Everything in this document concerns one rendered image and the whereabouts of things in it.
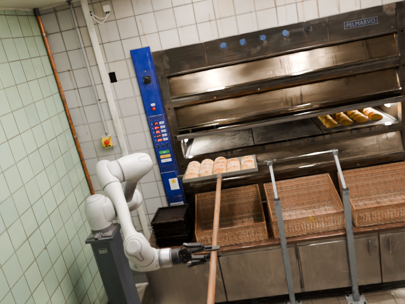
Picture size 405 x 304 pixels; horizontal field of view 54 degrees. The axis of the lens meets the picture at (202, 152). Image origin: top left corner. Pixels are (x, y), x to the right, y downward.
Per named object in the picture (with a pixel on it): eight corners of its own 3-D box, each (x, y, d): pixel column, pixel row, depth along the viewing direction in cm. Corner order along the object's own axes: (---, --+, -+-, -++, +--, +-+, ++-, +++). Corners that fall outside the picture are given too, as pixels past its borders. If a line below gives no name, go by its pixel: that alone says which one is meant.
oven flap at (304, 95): (178, 130, 334) (174, 106, 335) (400, 90, 311) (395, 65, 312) (177, 129, 329) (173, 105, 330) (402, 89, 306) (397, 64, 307)
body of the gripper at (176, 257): (171, 245, 196) (190, 242, 194) (175, 260, 198) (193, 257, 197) (169, 253, 188) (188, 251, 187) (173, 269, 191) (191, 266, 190)
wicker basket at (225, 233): (200, 221, 357) (194, 193, 349) (263, 211, 351) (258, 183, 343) (197, 251, 311) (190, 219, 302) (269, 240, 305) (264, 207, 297)
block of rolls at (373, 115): (313, 113, 397) (312, 108, 396) (362, 105, 391) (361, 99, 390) (326, 129, 340) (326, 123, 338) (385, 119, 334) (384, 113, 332)
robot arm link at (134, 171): (106, 201, 288) (134, 190, 297) (115, 221, 283) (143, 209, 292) (113, 154, 222) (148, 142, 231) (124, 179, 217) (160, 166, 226)
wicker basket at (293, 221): (267, 211, 349) (262, 183, 341) (331, 201, 344) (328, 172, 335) (273, 240, 303) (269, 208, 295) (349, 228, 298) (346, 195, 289)
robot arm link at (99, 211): (87, 225, 281) (78, 197, 275) (111, 215, 289) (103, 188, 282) (93, 233, 267) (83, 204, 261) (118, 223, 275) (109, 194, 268)
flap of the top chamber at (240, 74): (171, 99, 326) (167, 76, 327) (398, 57, 303) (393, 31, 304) (170, 98, 321) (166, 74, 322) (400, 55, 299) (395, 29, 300)
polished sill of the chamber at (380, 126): (185, 160, 349) (185, 156, 348) (399, 125, 326) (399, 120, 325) (185, 163, 343) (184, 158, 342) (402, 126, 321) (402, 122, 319)
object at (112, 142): (105, 146, 343) (102, 135, 340) (116, 144, 342) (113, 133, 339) (102, 149, 336) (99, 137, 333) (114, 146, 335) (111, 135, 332)
